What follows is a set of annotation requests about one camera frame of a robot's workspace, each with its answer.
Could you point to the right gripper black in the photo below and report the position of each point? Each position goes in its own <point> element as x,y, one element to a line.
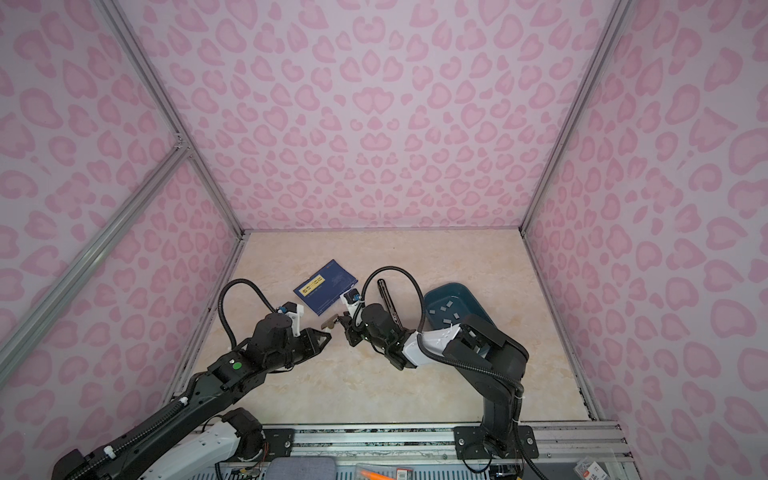
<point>350,329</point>

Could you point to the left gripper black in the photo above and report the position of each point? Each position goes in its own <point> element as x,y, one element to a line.
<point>315,346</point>

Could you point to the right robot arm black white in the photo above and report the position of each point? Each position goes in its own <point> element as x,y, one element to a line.
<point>492,362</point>

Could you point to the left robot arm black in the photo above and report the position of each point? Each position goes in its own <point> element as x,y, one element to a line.
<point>202,426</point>

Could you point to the blue book yellow label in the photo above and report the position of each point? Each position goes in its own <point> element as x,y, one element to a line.
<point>323,288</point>

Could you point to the teal plastic tray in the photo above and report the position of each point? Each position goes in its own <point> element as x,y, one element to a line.
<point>450,303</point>

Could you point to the grey pad front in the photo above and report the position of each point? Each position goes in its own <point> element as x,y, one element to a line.
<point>301,468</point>

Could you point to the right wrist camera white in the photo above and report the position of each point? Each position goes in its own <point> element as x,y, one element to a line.
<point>352,300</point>

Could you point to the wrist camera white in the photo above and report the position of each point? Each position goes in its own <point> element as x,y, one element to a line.
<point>352,300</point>
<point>295,312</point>

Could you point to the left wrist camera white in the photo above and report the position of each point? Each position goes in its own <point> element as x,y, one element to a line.
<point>295,312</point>

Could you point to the orange handled tool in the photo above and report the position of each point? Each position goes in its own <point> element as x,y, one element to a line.
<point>383,472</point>

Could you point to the aluminium frame corner post left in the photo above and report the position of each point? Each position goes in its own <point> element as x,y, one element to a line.
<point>116,19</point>

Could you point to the aluminium frame corner post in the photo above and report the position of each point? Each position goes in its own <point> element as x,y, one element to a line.
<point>607,41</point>
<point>116,19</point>

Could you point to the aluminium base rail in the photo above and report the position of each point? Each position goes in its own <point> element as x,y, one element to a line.
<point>453,451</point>

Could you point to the aluminium diagonal frame bar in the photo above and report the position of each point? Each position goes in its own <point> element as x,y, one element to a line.
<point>38,321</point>

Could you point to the aluminium frame corner post right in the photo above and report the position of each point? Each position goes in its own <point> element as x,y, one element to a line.
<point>607,41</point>

